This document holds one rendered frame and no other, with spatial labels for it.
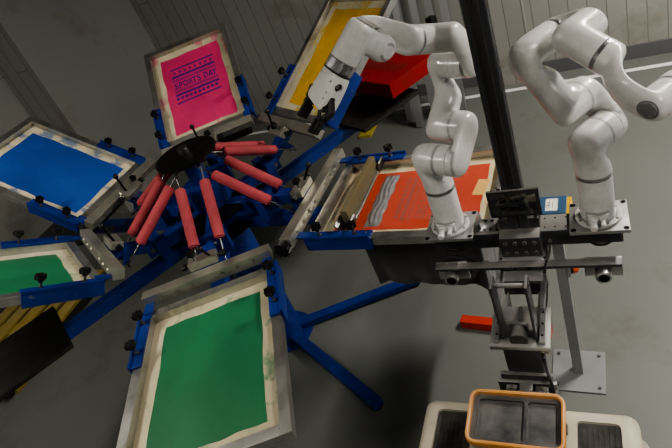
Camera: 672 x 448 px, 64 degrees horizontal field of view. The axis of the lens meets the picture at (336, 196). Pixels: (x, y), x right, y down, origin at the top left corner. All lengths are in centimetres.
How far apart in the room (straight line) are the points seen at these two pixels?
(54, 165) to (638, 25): 439
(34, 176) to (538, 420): 283
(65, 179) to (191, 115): 81
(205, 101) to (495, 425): 265
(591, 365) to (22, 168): 311
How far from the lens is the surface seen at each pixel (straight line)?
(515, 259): 177
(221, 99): 349
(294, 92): 320
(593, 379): 277
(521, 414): 150
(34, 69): 542
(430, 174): 166
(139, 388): 213
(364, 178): 239
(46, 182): 340
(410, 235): 208
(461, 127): 161
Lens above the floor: 227
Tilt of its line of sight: 31 degrees down
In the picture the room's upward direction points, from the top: 23 degrees counter-clockwise
